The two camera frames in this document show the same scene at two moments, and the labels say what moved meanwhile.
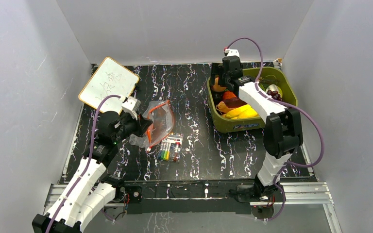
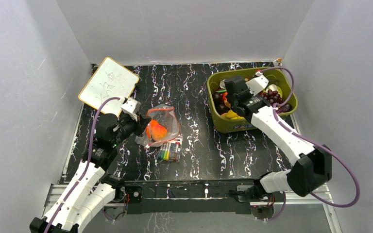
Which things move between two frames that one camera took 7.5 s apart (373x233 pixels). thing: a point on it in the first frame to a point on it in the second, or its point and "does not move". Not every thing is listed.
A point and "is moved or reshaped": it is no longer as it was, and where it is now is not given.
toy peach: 217,88 to 158,132
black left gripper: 142,124 does not move
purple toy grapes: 274,94 does not move
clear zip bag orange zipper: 161,113 is moved or reshaped
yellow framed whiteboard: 111,78 does not move
